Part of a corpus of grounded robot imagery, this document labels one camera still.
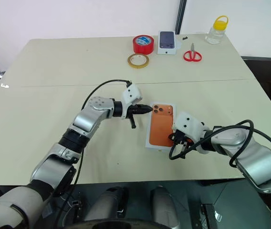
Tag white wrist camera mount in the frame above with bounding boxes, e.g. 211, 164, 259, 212
121, 83, 143, 119
172, 110, 216, 155

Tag clear jar with yellow lid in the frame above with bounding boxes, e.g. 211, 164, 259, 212
204, 15, 230, 45

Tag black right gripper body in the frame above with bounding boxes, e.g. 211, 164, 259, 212
172, 129, 195, 154

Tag dark vertical wall post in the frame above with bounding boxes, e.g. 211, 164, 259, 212
174, 0, 188, 35

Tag red tape roll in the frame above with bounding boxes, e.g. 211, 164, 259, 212
132, 34, 155, 54

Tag white box with purple phone print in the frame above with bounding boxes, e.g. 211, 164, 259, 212
157, 30, 182, 56

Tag black floor frame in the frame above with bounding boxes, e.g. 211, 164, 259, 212
200, 202, 223, 229

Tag dark grey rounded shape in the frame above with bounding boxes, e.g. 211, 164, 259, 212
150, 187, 181, 229
84, 187, 129, 225

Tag yellowish clear tape roll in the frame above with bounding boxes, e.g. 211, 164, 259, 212
127, 53, 151, 69

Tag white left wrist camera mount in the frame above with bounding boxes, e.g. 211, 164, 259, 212
121, 83, 143, 119

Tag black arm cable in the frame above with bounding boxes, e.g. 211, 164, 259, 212
53, 79, 134, 229
169, 119, 255, 168

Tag red handled scissors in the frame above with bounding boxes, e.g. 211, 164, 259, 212
182, 42, 203, 62

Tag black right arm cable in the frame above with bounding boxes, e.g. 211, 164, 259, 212
169, 119, 255, 168

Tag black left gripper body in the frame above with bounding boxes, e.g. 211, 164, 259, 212
127, 104, 140, 130

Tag white phone box lid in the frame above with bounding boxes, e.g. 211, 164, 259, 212
145, 101, 178, 154

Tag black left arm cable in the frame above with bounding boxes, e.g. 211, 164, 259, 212
53, 79, 134, 229

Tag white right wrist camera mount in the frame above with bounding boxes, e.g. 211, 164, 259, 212
172, 110, 216, 155

